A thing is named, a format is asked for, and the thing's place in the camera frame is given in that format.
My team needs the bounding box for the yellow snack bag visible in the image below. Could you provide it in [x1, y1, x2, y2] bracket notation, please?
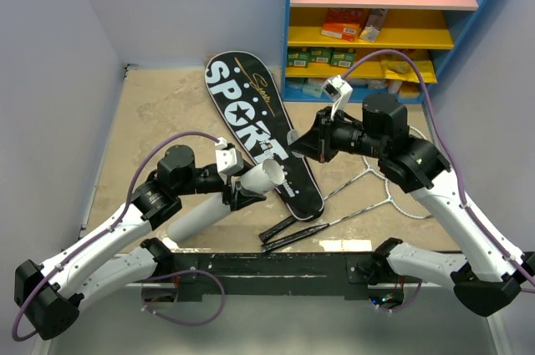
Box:
[380, 49, 437, 83]

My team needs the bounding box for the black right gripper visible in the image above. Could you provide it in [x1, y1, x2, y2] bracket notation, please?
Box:
[290, 104, 386, 163]

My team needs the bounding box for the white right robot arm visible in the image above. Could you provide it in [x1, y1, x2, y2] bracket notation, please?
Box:
[289, 93, 534, 317]

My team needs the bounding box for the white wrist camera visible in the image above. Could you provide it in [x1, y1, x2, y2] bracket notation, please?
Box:
[215, 137, 243, 176]
[322, 75, 353, 120]

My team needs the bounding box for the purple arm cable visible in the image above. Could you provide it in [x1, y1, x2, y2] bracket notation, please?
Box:
[11, 130, 227, 342]
[342, 48, 535, 289]

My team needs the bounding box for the green box middle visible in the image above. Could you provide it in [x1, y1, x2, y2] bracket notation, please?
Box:
[309, 47, 333, 64]

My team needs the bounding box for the white shuttlecock tube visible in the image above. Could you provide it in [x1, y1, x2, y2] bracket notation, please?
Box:
[166, 159, 285, 243]

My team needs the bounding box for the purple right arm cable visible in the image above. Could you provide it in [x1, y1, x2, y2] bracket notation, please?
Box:
[342, 48, 535, 289]

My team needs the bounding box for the orange snack box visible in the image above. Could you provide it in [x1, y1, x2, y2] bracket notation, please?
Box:
[321, 8, 369, 42]

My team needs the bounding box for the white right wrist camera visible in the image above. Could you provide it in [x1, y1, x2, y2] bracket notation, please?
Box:
[322, 75, 353, 120]

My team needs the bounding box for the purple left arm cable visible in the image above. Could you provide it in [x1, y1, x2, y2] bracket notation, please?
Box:
[11, 130, 227, 342]

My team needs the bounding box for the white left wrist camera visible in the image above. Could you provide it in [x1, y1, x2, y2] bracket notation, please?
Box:
[215, 137, 243, 176]

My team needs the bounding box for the green box left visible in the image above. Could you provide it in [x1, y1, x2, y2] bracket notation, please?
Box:
[287, 47, 311, 68]

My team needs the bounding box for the blue shelf unit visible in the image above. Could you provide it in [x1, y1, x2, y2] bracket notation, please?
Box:
[282, 0, 489, 103]

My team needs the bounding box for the silver snack pouch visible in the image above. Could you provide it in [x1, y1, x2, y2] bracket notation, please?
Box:
[359, 8, 389, 43]

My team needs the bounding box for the green box right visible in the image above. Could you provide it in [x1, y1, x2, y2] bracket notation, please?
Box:
[330, 48, 356, 68]

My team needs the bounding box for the black racket cover bag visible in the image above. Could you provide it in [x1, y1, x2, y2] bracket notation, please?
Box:
[204, 51, 324, 221]

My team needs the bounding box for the white shuttlecock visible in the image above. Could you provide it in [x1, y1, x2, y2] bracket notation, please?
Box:
[287, 129, 302, 146]

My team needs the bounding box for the green box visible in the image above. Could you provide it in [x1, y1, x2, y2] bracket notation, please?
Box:
[309, 47, 333, 64]
[287, 47, 311, 68]
[330, 48, 356, 68]

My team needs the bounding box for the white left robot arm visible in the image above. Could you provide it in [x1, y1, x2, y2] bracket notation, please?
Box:
[14, 140, 284, 340]

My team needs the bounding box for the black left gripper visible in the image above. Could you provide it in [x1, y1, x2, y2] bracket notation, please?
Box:
[176, 160, 266, 210]

